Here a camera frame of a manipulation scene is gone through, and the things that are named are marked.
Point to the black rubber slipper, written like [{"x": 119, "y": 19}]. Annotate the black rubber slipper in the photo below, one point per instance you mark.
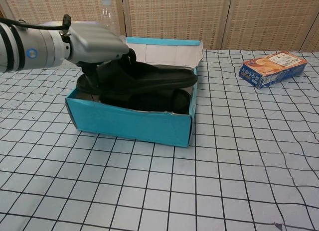
[
  {"x": 154, "y": 79},
  {"x": 154, "y": 101}
]

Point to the teal cardboard shoe box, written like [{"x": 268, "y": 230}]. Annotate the teal cardboard shoe box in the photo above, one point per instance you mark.
[{"x": 129, "y": 126}]

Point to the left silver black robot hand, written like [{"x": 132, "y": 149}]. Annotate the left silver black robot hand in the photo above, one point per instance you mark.
[{"x": 97, "y": 44}]

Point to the orange blue snack box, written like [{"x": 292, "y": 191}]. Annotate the orange blue snack box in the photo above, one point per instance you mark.
[{"x": 271, "y": 66}]

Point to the clear plastic water bottle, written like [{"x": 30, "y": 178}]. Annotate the clear plastic water bottle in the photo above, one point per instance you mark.
[{"x": 107, "y": 14}]

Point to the beige woven folding screen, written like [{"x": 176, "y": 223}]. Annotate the beige woven folding screen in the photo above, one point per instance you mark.
[{"x": 187, "y": 14}]

